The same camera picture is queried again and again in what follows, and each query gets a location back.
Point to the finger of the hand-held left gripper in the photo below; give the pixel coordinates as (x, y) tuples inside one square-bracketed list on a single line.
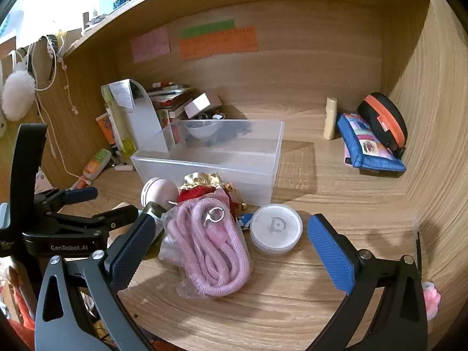
[(80, 194), (119, 217)]

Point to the white fluffy pompom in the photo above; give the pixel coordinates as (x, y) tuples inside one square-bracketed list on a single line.
[(16, 93)]

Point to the orange green tube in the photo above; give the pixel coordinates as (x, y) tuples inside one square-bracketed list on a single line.
[(97, 162)]

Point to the teal cup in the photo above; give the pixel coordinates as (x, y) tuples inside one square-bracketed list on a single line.
[(106, 3)]

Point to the white paper note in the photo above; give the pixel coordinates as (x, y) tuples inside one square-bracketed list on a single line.
[(122, 93)]

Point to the red pouch with gold trim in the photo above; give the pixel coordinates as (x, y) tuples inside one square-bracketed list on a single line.
[(199, 192)]

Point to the pale pink tube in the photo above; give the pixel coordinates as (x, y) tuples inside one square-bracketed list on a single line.
[(123, 168)]

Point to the dark grey object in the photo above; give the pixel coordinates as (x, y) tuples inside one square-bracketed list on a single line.
[(234, 129)]

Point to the pink white ball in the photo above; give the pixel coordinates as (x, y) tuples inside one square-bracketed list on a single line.
[(157, 190)]

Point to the green sticky note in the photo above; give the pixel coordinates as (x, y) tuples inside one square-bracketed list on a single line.
[(208, 28)]

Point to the orange sticky note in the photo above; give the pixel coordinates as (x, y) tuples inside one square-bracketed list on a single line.
[(219, 45)]

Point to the clear plastic storage bin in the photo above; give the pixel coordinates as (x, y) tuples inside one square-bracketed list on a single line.
[(219, 168)]

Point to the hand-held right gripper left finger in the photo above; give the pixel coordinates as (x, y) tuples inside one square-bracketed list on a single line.
[(128, 254)]

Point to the wooden desktop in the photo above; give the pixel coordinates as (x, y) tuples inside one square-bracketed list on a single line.
[(292, 299)]

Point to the yellow green bottle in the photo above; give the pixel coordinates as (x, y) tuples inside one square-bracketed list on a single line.
[(126, 142)]

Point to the black orange zip case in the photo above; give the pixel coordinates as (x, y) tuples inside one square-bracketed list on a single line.
[(380, 106)]

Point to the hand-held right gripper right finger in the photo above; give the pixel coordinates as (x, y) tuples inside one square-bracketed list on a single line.
[(331, 252)]

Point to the white round lidded tub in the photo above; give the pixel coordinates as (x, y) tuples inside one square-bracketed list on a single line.
[(276, 228)]

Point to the stack of books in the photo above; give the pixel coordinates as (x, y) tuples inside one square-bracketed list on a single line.
[(172, 97)]

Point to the orange packet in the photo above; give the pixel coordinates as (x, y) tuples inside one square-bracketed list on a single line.
[(106, 128)]

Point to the wooden desk hutch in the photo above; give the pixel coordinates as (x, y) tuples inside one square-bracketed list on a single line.
[(292, 62)]

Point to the pink sticky note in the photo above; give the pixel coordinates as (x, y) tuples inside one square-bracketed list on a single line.
[(150, 45)]

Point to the red patterned cloth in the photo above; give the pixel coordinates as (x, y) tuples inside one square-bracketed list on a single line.
[(22, 331)]

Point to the blue patchwork pouch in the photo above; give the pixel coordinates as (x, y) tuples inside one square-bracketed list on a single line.
[(365, 150)]

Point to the clear glass bowl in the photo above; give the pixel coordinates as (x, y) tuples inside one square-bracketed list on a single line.
[(199, 128)]

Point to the pink soft toy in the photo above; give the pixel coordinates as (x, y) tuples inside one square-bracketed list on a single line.
[(431, 296)]

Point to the small blue black card packet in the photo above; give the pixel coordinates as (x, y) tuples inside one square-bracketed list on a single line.
[(244, 221)]

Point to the gold gourd charm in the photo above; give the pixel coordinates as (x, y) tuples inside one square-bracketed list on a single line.
[(240, 204)]

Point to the small white box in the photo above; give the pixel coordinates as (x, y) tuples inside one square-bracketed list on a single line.
[(199, 104)]

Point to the dark green bottle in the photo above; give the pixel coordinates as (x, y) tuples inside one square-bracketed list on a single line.
[(158, 211)]

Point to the cream stick tube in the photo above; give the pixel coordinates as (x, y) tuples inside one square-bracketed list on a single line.
[(330, 120)]

